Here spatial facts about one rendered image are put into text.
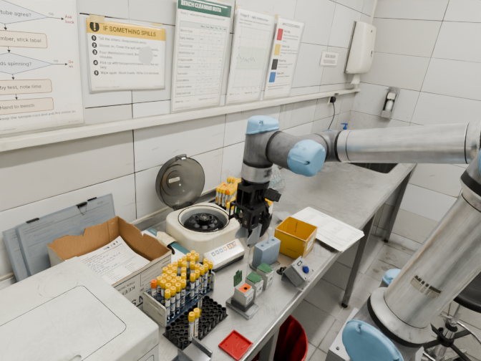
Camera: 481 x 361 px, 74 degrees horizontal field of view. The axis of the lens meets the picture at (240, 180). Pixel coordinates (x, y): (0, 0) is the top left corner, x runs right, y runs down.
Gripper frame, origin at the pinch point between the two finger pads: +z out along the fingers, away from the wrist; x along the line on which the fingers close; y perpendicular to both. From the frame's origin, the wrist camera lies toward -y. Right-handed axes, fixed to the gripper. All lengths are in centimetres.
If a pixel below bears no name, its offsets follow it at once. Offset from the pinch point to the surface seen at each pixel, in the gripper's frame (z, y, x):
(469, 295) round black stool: 46, -97, 63
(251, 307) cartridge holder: 23.0, -0.7, 2.9
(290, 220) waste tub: 16.0, -45.1, -9.3
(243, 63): -41, -63, -55
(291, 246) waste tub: 19.3, -33.0, -1.4
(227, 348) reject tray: 24.1, 14.4, 5.7
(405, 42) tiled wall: -63, -241, -25
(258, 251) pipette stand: 15.6, -17.1, -6.6
